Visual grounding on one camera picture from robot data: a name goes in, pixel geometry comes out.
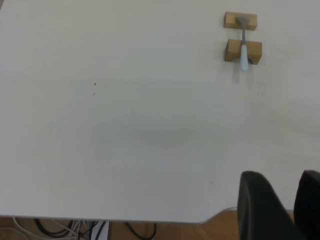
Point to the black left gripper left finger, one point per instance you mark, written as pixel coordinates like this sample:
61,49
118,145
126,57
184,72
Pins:
260,212

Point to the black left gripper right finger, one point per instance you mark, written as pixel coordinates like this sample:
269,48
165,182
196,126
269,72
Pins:
310,205

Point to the arched wooden block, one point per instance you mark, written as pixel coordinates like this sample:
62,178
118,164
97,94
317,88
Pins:
255,50

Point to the flat rectangular wooden block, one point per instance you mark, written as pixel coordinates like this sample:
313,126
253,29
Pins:
228,21

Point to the white table leg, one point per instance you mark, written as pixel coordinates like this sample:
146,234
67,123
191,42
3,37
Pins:
95,235

